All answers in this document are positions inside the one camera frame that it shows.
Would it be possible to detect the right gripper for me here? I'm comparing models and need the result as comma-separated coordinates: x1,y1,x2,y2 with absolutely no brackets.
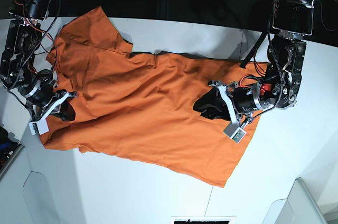
18,80,77,122

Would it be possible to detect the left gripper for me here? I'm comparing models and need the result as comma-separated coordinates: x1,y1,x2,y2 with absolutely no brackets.
193,81,264,125

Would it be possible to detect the dark clutter with blue item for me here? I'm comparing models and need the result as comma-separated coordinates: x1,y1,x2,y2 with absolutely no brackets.
0,127,19,171

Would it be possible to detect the grey panel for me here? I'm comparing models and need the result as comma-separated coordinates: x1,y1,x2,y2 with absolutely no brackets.
0,143,88,224
262,178,327,224

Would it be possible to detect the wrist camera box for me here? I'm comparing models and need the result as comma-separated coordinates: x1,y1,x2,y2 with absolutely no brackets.
28,119,49,135
223,123,246,143

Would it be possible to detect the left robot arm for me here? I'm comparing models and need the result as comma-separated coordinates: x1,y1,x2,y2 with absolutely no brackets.
193,0,315,127

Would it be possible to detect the grey left side panel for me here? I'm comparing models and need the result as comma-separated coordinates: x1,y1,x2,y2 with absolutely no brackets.
0,143,88,224

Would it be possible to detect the black white marker sheet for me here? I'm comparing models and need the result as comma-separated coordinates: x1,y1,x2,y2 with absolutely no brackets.
170,216,236,224

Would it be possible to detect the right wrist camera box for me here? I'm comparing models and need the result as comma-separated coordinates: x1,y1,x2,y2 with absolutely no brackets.
28,119,49,135

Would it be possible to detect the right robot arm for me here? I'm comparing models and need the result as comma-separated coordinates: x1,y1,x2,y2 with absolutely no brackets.
1,0,76,122

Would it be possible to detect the orange t-shirt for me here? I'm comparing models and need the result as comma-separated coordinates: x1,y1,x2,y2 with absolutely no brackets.
40,7,258,187

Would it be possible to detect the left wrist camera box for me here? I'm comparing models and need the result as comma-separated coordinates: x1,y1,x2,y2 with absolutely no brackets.
223,123,246,143

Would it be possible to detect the grey right side panel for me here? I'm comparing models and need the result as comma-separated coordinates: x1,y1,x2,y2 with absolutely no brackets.
262,178,327,224

